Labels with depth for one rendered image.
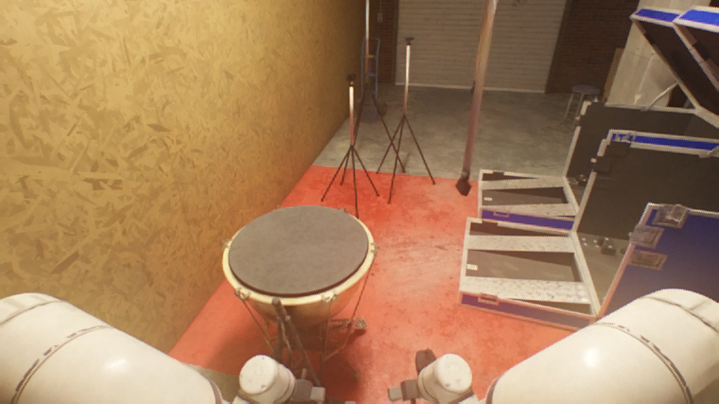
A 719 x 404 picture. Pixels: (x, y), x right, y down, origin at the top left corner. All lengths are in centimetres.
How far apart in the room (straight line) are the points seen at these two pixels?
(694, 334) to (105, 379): 59
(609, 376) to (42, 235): 172
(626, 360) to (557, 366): 6
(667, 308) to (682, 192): 279
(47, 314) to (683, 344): 68
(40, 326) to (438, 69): 756
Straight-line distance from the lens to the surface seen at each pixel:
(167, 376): 47
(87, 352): 47
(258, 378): 98
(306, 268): 163
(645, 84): 498
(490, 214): 343
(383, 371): 227
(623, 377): 45
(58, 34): 178
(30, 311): 56
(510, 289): 274
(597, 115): 400
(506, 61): 784
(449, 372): 98
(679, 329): 52
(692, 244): 243
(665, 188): 327
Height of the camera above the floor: 190
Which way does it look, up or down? 29 degrees down
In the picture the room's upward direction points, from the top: straight up
